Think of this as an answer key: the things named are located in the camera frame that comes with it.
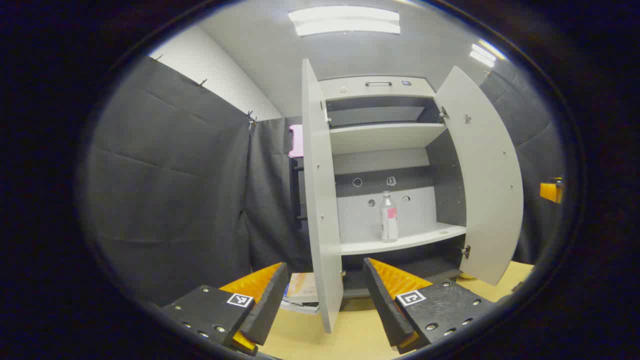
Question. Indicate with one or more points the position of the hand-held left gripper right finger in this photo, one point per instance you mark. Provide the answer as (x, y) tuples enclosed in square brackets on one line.
[(382, 305)]

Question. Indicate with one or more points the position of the small ceiling light panel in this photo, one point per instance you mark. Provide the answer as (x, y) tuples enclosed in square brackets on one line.
[(484, 54)]

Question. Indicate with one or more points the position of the white flat box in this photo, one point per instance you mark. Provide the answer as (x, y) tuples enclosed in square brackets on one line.
[(302, 292)]

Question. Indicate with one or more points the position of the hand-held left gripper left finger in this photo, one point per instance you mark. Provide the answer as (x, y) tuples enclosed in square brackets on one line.
[(267, 305)]

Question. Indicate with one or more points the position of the yellow soft toy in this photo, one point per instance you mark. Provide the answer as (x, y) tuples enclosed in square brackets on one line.
[(467, 275)]

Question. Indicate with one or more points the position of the grey cabinet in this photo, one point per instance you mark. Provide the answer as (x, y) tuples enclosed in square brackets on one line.
[(380, 137)]

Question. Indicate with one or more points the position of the light grey cabinet door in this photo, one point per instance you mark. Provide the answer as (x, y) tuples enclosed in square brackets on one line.
[(320, 200), (480, 175)]

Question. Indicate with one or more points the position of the large ceiling light panel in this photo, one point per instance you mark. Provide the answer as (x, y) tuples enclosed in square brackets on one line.
[(345, 21)]

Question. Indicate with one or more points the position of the clear bottle with pink label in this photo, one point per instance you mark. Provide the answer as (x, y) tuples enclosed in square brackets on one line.
[(388, 225)]

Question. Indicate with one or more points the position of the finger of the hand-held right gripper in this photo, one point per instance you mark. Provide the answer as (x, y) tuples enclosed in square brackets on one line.
[(550, 191)]

